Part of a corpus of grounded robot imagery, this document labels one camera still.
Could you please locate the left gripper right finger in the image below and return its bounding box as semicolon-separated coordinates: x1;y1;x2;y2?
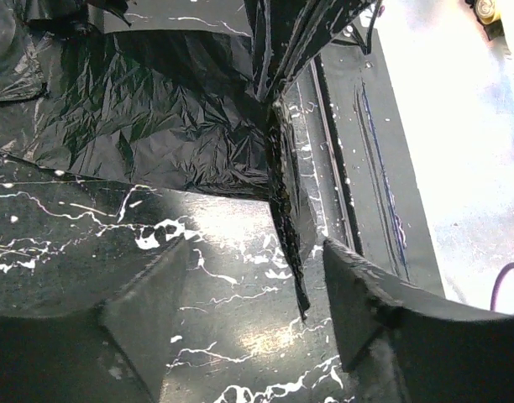
323;238;514;402

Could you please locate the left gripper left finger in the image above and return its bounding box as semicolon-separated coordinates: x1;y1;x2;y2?
0;237;191;402

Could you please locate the black trash bag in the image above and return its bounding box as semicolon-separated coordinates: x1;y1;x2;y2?
0;1;370;313

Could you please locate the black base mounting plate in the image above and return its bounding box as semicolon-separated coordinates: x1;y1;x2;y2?
311;30;444;296

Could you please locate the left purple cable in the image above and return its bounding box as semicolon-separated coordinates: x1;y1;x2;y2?
490;262;514;312

